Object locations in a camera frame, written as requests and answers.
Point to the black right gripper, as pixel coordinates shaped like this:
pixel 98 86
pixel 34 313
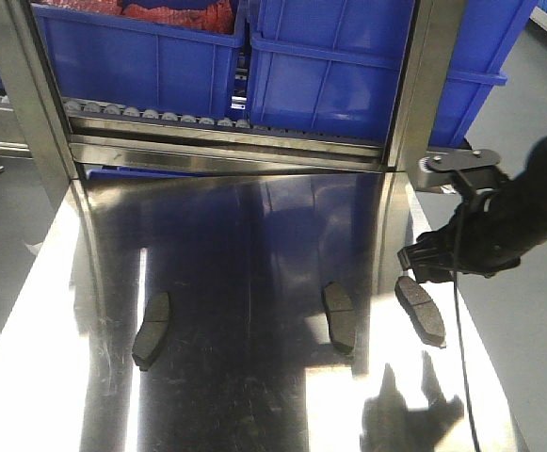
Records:
pixel 491 236

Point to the brake pad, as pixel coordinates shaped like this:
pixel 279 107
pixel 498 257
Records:
pixel 422 311
pixel 152 333
pixel 341 318

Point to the right blue plastic bin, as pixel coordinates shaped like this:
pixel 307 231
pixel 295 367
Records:
pixel 332 67

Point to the blue plastic bin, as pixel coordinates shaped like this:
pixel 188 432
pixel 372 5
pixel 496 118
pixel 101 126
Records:
pixel 332 67
pixel 147 65

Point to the red mesh bag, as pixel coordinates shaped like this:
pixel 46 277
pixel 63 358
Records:
pixel 217 17

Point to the left blue plastic bin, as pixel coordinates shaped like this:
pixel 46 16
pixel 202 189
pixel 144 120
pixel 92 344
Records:
pixel 147 65

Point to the stainless steel rack frame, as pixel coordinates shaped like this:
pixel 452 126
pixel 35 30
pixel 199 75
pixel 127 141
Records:
pixel 35 125

